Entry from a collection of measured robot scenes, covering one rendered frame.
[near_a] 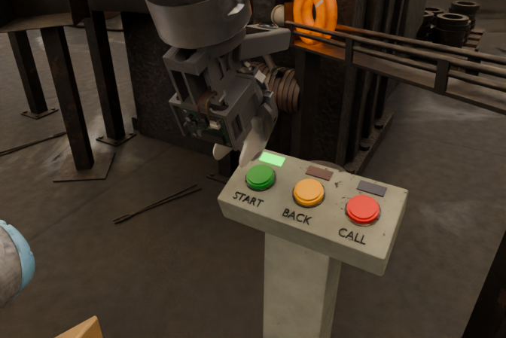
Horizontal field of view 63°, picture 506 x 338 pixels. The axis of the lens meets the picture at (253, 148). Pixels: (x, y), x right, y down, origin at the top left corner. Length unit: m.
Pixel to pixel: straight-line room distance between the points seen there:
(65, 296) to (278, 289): 0.79
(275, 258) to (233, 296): 0.61
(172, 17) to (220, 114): 0.10
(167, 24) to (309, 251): 0.36
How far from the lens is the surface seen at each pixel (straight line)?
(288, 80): 1.17
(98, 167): 1.82
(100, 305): 1.28
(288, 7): 1.16
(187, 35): 0.37
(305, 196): 0.56
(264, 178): 0.59
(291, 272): 0.63
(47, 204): 1.69
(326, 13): 1.03
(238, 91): 0.42
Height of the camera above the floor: 0.94
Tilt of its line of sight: 31 degrees down
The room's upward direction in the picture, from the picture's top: straight up
